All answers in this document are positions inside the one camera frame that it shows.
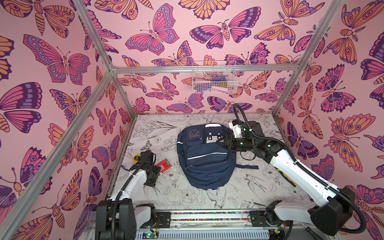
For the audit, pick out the navy blue student backpack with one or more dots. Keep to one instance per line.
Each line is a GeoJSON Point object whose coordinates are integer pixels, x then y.
{"type": "Point", "coordinates": [205, 163]}

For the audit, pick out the yellow handled pliers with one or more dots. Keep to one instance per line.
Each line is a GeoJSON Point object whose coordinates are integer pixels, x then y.
{"type": "Point", "coordinates": [287, 178]}

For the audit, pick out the black handled screwdriver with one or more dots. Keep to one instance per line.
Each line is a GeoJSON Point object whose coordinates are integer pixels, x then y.
{"type": "Point", "coordinates": [312, 233]}

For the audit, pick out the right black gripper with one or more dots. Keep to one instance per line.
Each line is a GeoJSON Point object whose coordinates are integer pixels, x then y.
{"type": "Point", "coordinates": [227, 143]}

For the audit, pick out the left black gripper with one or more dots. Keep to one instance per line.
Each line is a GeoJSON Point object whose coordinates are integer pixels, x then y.
{"type": "Point", "coordinates": [153, 176]}

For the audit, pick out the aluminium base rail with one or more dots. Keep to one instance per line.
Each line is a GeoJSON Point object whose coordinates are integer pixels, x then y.
{"type": "Point", "coordinates": [218, 225]}

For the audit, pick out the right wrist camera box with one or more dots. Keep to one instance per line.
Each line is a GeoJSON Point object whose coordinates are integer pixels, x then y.
{"type": "Point", "coordinates": [237, 129]}

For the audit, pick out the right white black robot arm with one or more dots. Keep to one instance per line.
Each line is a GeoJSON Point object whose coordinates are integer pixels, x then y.
{"type": "Point", "coordinates": [334, 209]}

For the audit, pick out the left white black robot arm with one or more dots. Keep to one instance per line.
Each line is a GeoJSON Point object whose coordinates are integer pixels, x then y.
{"type": "Point", "coordinates": [121, 216]}

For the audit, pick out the white wire wall basket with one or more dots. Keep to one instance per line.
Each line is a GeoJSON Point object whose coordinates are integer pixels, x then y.
{"type": "Point", "coordinates": [211, 78]}

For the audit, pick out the yellow tape measure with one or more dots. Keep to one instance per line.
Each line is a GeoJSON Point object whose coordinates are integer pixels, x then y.
{"type": "Point", "coordinates": [136, 158]}

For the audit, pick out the red thin booklet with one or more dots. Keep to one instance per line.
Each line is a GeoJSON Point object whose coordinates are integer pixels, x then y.
{"type": "Point", "coordinates": [164, 166]}

